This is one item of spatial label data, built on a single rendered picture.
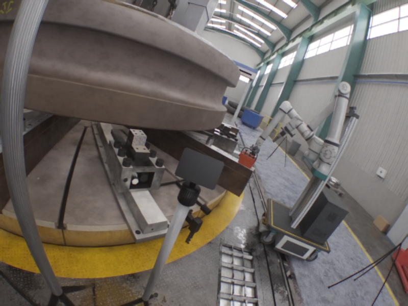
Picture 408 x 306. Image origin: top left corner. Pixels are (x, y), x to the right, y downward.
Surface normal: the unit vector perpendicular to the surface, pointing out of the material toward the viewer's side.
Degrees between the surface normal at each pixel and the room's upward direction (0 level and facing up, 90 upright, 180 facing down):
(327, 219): 90
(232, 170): 90
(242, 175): 90
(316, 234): 90
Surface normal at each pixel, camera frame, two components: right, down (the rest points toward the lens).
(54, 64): 0.46, 0.07
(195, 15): -0.09, 0.32
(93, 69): 0.53, 0.27
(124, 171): 0.59, 0.48
